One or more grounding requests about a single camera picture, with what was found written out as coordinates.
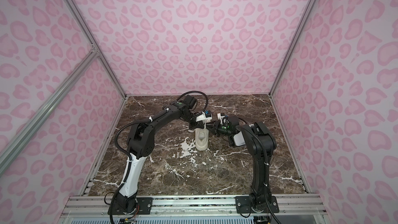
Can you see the right rear aluminium post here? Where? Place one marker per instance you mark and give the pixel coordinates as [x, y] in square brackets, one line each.
[303, 21]

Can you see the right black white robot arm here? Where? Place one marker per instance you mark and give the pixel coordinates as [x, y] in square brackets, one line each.
[261, 145]

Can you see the aluminium post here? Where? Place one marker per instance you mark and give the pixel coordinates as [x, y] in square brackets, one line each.
[303, 21]
[88, 34]

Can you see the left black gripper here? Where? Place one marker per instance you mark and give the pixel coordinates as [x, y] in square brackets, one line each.
[198, 124]

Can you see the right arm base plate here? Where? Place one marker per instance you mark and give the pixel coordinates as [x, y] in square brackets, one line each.
[262, 205]

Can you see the left diagonal aluminium strut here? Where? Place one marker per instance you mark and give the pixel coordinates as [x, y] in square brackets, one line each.
[20, 141]

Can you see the left rear aluminium post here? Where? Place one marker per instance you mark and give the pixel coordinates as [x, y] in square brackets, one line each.
[88, 34]

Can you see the cream white sneaker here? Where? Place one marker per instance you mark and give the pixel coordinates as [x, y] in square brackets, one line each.
[201, 139]

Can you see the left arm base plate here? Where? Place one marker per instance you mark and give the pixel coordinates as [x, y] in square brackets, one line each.
[140, 205]

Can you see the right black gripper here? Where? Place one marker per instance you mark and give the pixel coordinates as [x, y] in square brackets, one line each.
[216, 127]

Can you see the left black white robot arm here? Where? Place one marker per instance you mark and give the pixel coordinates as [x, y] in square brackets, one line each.
[137, 141]

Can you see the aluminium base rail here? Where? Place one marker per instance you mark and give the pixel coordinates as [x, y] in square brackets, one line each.
[201, 209]

